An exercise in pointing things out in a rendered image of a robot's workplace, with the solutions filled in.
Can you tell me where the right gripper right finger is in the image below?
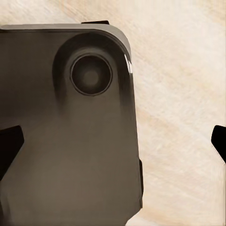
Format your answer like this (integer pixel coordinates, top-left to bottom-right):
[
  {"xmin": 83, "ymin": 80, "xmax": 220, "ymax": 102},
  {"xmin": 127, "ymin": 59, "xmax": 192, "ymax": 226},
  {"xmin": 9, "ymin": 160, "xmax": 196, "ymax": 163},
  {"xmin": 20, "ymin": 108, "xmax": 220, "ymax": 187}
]
[{"xmin": 211, "ymin": 125, "xmax": 226, "ymax": 163}]

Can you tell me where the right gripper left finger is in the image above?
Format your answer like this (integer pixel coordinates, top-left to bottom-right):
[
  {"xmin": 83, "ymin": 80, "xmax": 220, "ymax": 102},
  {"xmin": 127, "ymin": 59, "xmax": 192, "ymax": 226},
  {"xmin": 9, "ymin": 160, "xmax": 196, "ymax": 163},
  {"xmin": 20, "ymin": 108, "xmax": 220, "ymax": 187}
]
[{"xmin": 0, "ymin": 125, "xmax": 24, "ymax": 181}]

